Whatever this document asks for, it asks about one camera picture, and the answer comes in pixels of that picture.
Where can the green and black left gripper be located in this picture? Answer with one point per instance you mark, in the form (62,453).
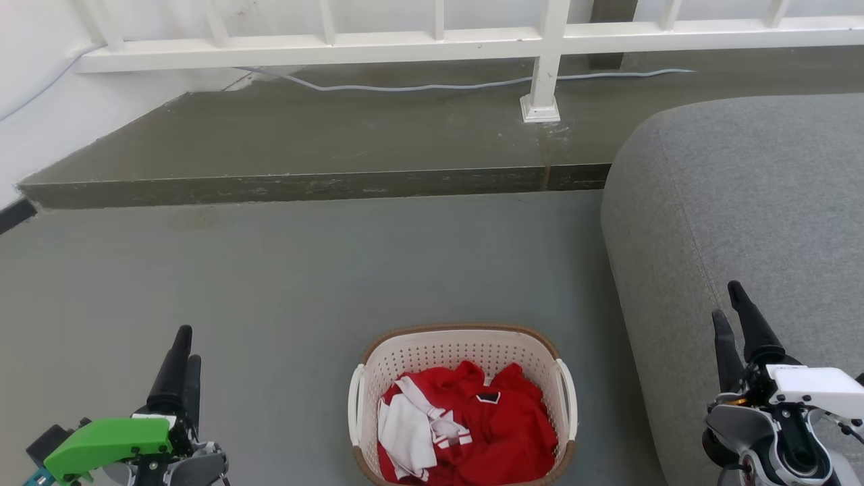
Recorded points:
(108,442)

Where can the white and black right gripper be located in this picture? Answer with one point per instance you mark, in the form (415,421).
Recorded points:
(817,385)

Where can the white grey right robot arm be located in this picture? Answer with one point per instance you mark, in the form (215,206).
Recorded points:
(742,432)

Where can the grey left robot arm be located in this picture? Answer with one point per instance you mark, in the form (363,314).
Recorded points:
(199,469)

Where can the white plastic laundry basket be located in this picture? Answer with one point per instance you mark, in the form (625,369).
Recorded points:
(459,351)

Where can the grey fabric sofa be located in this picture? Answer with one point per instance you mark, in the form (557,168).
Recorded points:
(742,216)

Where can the white garment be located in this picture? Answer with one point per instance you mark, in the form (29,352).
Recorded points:
(405,432)

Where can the black skirting strip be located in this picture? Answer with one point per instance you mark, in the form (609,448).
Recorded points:
(13,216)

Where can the red garment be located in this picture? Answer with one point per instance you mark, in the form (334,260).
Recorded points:
(506,432)

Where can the raised grey concrete step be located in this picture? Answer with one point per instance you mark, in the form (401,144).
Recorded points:
(304,142)

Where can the dark grey pillar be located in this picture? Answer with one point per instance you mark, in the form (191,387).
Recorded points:
(611,27)

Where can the white metal railing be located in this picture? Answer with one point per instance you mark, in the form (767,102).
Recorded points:
(405,47)

